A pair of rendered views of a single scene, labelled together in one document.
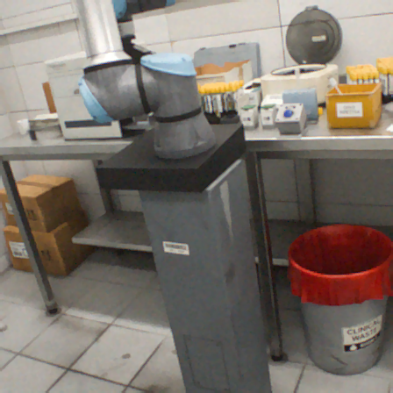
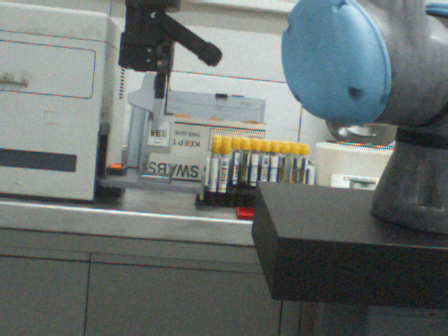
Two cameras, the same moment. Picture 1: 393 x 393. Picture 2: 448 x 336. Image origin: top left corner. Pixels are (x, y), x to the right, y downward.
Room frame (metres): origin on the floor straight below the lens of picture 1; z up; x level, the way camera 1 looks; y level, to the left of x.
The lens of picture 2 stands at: (0.69, 0.56, 1.04)
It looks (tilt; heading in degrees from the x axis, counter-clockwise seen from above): 3 degrees down; 322
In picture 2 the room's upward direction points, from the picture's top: 6 degrees clockwise
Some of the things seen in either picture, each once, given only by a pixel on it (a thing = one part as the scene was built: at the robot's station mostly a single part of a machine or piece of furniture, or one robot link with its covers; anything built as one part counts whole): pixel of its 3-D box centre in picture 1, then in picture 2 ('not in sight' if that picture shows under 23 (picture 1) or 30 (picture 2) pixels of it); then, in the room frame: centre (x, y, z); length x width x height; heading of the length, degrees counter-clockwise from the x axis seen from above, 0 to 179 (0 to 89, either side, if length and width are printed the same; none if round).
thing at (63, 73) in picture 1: (107, 90); (42, 102); (1.79, 0.26, 1.03); 0.31 x 0.27 x 0.30; 59
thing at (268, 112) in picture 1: (268, 116); not in sight; (1.42, -0.27, 0.91); 0.05 x 0.04 x 0.07; 149
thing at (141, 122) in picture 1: (141, 121); (142, 176); (1.61, 0.14, 0.92); 0.21 x 0.07 x 0.05; 59
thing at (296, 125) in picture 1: (293, 117); not in sight; (1.31, -0.32, 0.92); 0.13 x 0.07 x 0.08; 149
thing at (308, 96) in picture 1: (300, 105); not in sight; (1.41, -0.37, 0.92); 0.10 x 0.07 x 0.10; 66
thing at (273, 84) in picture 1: (297, 87); (366, 171); (1.65, -0.43, 0.94); 0.30 x 0.24 x 0.12; 140
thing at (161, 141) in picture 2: not in sight; (160, 133); (1.60, 0.12, 0.99); 0.05 x 0.04 x 0.06; 149
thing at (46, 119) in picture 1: (51, 120); not in sight; (2.11, 0.59, 0.90); 0.25 x 0.11 x 0.05; 59
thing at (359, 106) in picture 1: (354, 105); not in sight; (1.30, -0.50, 0.92); 0.13 x 0.13 x 0.10; 57
